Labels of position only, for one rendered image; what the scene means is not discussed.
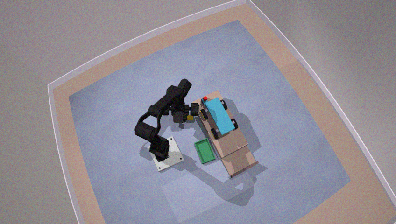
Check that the green tray floor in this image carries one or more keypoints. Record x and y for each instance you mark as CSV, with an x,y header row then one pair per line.
x,y
205,151

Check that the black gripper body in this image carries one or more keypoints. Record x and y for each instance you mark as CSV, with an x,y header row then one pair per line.
x,y
193,109

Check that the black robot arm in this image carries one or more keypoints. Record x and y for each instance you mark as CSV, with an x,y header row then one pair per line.
x,y
174,97

